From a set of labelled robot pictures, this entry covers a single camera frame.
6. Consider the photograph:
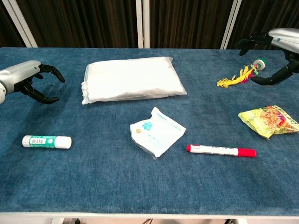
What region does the yellow green snack packet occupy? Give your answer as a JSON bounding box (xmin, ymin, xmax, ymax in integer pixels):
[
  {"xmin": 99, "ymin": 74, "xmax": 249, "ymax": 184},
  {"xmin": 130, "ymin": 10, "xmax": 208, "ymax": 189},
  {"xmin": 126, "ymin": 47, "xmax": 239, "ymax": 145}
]
[{"xmin": 238, "ymin": 105, "xmax": 299, "ymax": 140}]

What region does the yellow feather shuttlecock toy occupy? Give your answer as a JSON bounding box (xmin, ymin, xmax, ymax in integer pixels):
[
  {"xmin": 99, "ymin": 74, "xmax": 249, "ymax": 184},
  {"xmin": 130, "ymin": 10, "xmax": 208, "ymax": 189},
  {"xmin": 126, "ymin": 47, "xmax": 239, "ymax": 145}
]
[{"xmin": 216, "ymin": 58, "xmax": 267, "ymax": 89}]

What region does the white upright frame post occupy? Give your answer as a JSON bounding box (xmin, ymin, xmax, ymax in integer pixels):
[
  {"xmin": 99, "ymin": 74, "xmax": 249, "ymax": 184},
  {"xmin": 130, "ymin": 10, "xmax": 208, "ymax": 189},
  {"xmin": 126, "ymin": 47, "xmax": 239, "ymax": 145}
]
[
  {"xmin": 136, "ymin": 0, "xmax": 144, "ymax": 49},
  {"xmin": 142, "ymin": 0, "xmax": 150, "ymax": 49}
]

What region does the white slanted frame post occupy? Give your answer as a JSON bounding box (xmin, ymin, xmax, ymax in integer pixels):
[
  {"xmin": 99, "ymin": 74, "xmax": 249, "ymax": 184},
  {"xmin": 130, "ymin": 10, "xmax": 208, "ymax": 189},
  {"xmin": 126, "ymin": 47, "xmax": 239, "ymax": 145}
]
[
  {"xmin": 221, "ymin": 0, "xmax": 242, "ymax": 49},
  {"xmin": 2, "ymin": 0, "xmax": 38, "ymax": 48}
]

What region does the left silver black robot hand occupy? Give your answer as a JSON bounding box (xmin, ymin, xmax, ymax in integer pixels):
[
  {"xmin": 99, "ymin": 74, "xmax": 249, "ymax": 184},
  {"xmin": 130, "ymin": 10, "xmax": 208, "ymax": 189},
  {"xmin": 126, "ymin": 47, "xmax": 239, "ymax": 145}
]
[{"xmin": 0, "ymin": 60, "xmax": 66, "ymax": 105}]

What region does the blue fabric table cover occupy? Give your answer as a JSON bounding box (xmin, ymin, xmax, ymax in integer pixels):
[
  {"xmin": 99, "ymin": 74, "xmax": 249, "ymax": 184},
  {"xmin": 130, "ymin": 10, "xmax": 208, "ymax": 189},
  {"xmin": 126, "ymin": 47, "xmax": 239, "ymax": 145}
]
[{"xmin": 0, "ymin": 47, "xmax": 299, "ymax": 217}]

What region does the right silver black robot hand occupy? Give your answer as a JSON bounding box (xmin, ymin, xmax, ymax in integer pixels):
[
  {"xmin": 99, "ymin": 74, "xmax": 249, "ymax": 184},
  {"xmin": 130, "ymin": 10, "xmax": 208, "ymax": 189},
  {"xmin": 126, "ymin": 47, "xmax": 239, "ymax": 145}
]
[{"xmin": 235, "ymin": 28, "xmax": 299, "ymax": 86}]

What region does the white table frame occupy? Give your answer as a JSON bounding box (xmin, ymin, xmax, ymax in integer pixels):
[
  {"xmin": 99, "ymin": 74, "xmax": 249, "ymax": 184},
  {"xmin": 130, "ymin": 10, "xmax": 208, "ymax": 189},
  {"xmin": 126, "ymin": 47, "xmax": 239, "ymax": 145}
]
[{"xmin": 0, "ymin": 211, "xmax": 299, "ymax": 224}]

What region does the small white printed packet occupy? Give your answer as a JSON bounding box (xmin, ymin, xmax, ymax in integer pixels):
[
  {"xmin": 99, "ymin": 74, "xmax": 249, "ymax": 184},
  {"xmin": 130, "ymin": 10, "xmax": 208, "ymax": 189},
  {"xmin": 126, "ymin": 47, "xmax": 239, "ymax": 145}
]
[{"xmin": 129, "ymin": 106, "xmax": 187, "ymax": 159}]

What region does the red white marker pen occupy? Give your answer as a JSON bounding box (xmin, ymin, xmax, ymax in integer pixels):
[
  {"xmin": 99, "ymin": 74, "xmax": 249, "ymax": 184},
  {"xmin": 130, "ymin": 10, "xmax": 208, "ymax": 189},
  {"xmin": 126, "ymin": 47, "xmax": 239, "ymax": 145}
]
[{"xmin": 186, "ymin": 144, "xmax": 257, "ymax": 158}]

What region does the white t-shirt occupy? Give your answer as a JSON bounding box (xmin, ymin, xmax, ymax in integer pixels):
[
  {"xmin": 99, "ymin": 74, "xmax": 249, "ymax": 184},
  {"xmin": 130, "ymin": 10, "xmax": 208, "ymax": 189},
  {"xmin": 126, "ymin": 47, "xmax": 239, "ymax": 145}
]
[{"xmin": 85, "ymin": 58, "xmax": 186, "ymax": 102}]

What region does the dark pleated curtain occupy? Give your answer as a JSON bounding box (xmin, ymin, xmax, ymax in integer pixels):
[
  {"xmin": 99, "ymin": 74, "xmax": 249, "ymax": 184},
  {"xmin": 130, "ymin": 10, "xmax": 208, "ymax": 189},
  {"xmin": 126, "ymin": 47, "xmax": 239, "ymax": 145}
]
[
  {"xmin": 0, "ymin": 0, "xmax": 25, "ymax": 47},
  {"xmin": 16, "ymin": 0, "xmax": 138, "ymax": 49},
  {"xmin": 149, "ymin": 0, "xmax": 234, "ymax": 49},
  {"xmin": 230, "ymin": 0, "xmax": 299, "ymax": 51}
]

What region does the translucent plastic zip bag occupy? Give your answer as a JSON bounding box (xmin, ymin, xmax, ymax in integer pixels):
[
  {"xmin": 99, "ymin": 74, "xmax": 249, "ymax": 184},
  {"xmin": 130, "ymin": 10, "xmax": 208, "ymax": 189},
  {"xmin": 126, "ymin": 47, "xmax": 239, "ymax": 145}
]
[{"xmin": 81, "ymin": 56, "xmax": 188, "ymax": 105}]

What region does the green white glue stick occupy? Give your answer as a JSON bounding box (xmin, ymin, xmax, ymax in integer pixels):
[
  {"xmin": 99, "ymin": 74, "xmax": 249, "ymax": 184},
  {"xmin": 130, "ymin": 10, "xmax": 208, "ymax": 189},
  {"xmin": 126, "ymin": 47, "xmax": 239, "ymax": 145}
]
[{"xmin": 22, "ymin": 135, "xmax": 72, "ymax": 149}]

